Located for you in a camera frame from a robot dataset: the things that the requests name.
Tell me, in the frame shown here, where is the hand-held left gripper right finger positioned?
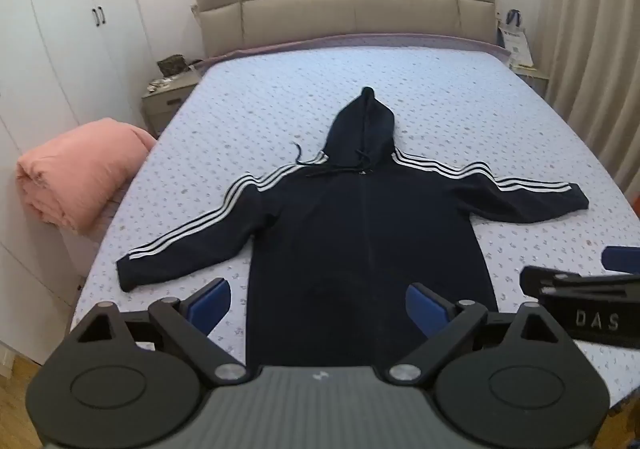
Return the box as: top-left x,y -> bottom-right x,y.
387,282 -> 576,386

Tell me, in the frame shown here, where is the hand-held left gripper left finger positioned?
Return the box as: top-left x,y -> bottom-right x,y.
65,278 -> 247,386

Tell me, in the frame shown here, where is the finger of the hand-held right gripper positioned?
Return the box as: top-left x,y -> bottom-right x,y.
519,265 -> 640,301
601,245 -> 640,276

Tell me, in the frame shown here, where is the dark navy striped hoodie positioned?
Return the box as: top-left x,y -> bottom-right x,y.
116,86 -> 591,366

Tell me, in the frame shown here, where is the pink folded blanket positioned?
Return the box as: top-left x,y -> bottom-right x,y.
15,118 -> 159,236

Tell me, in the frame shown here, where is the light wooden nightstand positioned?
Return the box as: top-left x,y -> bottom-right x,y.
510,64 -> 549,96

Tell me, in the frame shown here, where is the grey nightstand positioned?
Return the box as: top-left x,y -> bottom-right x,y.
140,70 -> 202,140

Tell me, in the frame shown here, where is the bed with floral sheet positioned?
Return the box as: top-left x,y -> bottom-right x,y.
65,32 -> 640,430

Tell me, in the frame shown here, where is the beige curtain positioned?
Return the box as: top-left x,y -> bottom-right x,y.
529,0 -> 640,202

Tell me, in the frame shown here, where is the white paper shopping bag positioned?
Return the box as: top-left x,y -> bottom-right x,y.
497,9 -> 534,68

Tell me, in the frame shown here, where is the brown patterned pouch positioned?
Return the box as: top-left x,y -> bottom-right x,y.
156,54 -> 189,76

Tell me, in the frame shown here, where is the white wardrobe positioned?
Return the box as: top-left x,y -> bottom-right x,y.
0,0 -> 157,366

